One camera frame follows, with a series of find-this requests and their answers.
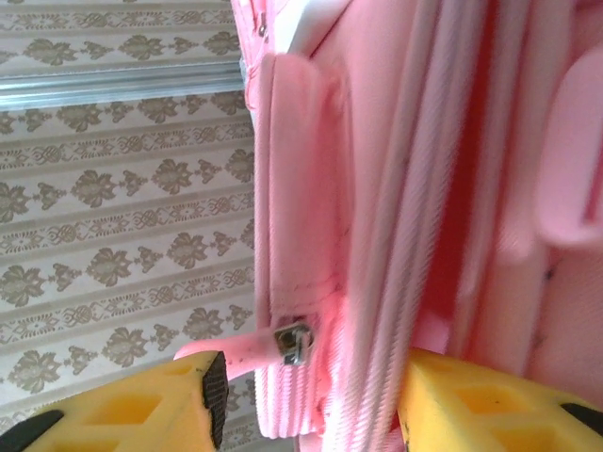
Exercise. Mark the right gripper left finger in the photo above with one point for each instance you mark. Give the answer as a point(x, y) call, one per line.
point(132, 414)

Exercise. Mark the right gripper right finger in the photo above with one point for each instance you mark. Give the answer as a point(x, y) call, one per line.
point(494, 414)

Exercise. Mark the pink backpack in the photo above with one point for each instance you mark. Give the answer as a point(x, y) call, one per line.
point(377, 188)

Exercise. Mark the aluminium frame post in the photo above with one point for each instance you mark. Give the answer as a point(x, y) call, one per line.
point(118, 85)

